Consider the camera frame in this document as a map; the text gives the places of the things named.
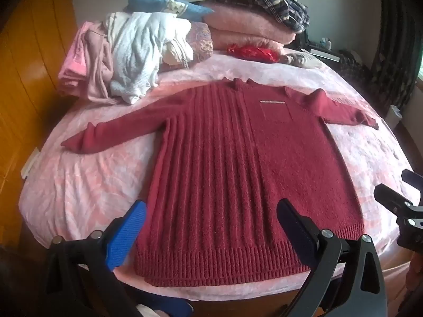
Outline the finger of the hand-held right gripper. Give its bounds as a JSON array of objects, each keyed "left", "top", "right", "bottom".
[
  {"left": 374, "top": 184, "right": 415, "bottom": 219},
  {"left": 401, "top": 169, "right": 423, "bottom": 193}
]

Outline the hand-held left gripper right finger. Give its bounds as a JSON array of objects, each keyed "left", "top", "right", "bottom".
[{"left": 277, "top": 198, "right": 387, "bottom": 317}]

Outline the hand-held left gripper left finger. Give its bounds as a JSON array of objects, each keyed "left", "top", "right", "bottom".
[{"left": 44, "top": 200, "right": 148, "bottom": 317}]

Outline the dark red knitted sweater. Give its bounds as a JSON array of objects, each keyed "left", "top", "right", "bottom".
[{"left": 61, "top": 77, "right": 380, "bottom": 288}]

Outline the person's right forearm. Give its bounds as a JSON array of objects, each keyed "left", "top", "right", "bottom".
[{"left": 407, "top": 255, "right": 423, "bottom": 294}]

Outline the white waste bin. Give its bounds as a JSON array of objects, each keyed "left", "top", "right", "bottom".
[{"left": 384, "top": 105, "right": 403, "bottom": 130}]

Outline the bed with pink sheet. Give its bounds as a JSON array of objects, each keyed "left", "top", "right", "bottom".
[{"left": 18, "top": 51, "right": 423, "bottom": 301}]

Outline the blue slipper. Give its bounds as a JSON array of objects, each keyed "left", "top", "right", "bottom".
[{"left": 139, "top": 295, "right": 194, "bottom": 317}]

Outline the white mattress label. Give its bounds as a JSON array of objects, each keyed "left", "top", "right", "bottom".
[{"left": 21, "top": 148, "right": 41, "bottom": 178}]

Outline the dark woven chair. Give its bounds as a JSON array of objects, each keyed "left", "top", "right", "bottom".
[{"left": 336, "top": 49, "right": 375, "bottom": 80}]

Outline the white flat box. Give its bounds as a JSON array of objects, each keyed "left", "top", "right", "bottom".
[{"left": 308, "top": 48, "right": 342, "bottom": 62}]

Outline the dusty pink garment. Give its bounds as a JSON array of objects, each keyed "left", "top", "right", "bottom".
[{"left": 80, "top": 28, "right": 117, "bottom": 103}]

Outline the beige cloth item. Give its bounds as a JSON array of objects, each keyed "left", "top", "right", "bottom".
[{"left": 282, "top": 52, "right": 323, "bottom": 70}]

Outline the bright pink folded cloth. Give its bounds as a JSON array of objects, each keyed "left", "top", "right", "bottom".
[{"left": 58, "top": 21, "right": 91, "bottom": 94}]

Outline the white ribbed knit garment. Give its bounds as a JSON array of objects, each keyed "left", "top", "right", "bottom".
[{"left": 106, "top": 11, "right": 193, "bottom": 104}]

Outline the red printed bag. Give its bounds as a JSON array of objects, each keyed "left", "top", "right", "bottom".
[{"left": 226, "top": 43, "right": 280, "bottom": 64}]

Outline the cream zip jacket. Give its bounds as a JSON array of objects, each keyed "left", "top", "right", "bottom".
[{"left": 161, "top": 36, "right": 194, "bottom": 69}]

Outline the orange wooden wardrobe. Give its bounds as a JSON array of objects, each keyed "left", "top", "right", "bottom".
[{"left": 0, "top": 0, "right": 87, "bottom": 187}]

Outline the purple patterned pillow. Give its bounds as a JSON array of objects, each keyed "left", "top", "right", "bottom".
[{"left": 159, "top": 22, "right": 214, "bottom": 74}]

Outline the blue pillow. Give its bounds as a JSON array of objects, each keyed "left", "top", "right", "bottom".
[{"left": 126, "top": 0, "right": 214, "bottom": 24}]

